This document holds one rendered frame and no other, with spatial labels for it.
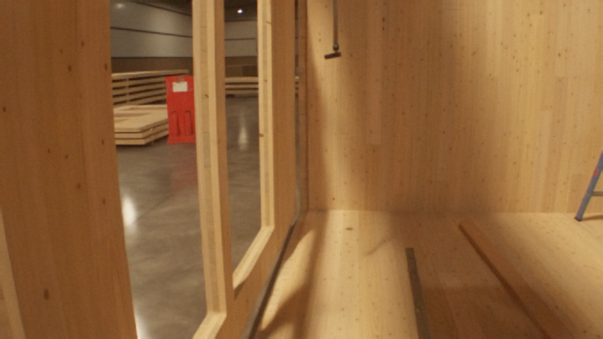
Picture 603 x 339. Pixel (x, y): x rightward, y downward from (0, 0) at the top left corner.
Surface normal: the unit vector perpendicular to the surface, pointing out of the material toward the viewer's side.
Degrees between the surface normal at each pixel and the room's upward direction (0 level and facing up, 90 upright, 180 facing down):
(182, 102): 90
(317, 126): 90
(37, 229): 90
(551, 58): 90
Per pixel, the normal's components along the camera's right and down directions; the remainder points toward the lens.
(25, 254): 0.99, 0.02
